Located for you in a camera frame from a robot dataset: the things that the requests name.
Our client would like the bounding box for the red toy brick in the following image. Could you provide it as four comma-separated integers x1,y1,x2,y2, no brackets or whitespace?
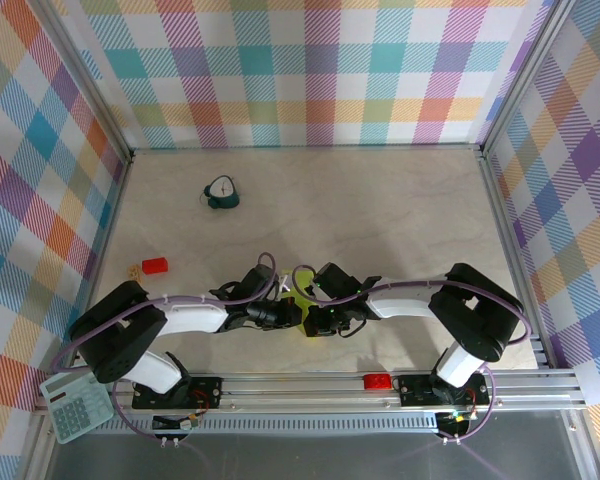
140,256,172,276

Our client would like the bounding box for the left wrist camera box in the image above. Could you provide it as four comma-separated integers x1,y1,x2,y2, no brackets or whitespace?
209,267,295,301

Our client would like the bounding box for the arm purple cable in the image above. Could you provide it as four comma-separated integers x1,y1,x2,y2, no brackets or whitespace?
52,251,277,444
291,263,531,445

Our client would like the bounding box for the red plastic stopper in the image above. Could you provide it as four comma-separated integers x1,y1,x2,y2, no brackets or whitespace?
362,372,394,390

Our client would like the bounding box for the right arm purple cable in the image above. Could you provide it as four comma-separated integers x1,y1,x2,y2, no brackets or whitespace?
291,263,531,445

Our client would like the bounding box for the light blue calculator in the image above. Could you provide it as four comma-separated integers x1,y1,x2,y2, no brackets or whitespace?
39,372,115,445

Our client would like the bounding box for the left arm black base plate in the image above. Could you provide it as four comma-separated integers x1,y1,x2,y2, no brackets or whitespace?
131,375,225,410

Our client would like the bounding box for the aluminium side rail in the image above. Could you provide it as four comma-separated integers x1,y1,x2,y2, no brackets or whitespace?
22,152,134,480
477,149,554,371

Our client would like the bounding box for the aluminium upright post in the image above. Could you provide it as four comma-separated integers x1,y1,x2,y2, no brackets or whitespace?
477,0,574,159
39,0,134,161

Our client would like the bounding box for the grey slotted cable duct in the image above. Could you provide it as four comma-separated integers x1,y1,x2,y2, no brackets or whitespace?
97,417,444,432

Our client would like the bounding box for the thin aluminium rear rail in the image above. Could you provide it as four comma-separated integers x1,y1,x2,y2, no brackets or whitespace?
129,143,484,153

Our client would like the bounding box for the teal alarm clock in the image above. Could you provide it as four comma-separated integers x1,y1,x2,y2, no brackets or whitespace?
201,173,240,211

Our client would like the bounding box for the yellow-green paper sheet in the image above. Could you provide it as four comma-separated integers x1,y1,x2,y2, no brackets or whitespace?
290,268,317,338

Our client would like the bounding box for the wide aluminium mounting rail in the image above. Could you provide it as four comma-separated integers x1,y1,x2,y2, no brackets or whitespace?
34,368,589,416

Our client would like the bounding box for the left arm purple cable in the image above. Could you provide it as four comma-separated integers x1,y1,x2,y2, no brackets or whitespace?
52,251,277,444

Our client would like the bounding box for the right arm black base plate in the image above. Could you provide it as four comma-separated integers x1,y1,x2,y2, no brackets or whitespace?
397,373,491,407

